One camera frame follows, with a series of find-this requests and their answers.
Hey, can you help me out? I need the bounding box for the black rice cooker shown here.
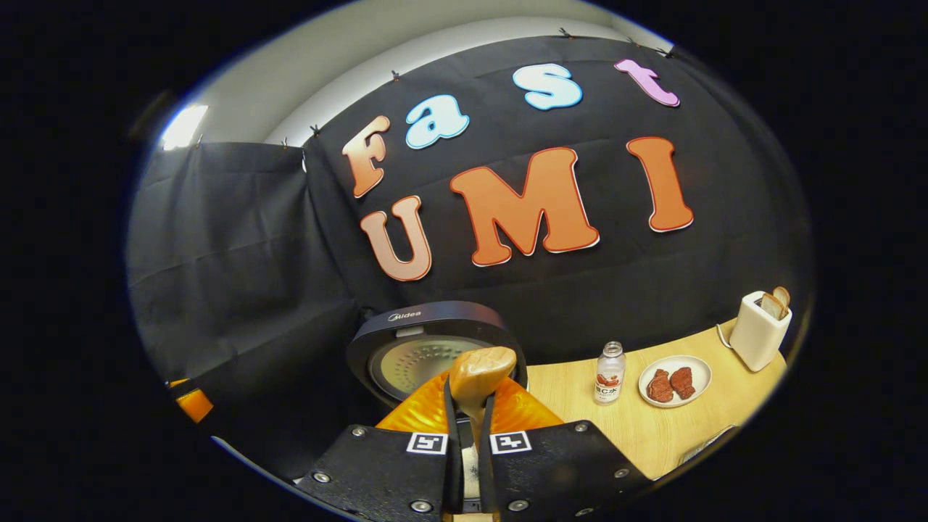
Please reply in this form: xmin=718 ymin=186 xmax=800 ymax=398
xmin=347 ymin=301 xmax=529 ymax=428

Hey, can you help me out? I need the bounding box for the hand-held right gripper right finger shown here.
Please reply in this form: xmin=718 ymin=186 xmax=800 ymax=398
xmin=480 ymin=376 xmax=655 ymax=522

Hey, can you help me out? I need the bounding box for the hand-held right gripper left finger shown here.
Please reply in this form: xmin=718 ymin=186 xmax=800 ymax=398
xmin=296 ymin=371 xmax=465 ymax=521

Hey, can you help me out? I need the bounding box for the white toaster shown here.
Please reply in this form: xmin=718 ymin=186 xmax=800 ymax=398
xmin=729 ymin=290 xmax=793 ymax=373

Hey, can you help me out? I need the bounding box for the wooden spoon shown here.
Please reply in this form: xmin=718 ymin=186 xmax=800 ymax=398
xmin=448 ymin=346 xmax=518 ymax=522

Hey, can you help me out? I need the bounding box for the ceiling light panel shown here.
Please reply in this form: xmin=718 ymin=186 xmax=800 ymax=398
xmin=159 ymin=104 xmax=210 ymax=152

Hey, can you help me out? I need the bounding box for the small clear drink bottle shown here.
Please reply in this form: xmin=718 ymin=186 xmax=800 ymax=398
xmin=594 ymin=341 xmax=626 ymax=405

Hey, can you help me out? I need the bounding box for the white round plate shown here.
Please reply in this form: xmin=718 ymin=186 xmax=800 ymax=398
xmin=638 ymin=355 xmax=713 ymax=409

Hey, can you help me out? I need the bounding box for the black backdrop cloth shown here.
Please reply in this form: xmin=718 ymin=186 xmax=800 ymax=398
xmin=127 ymin=36 xmax=813 ymax=479

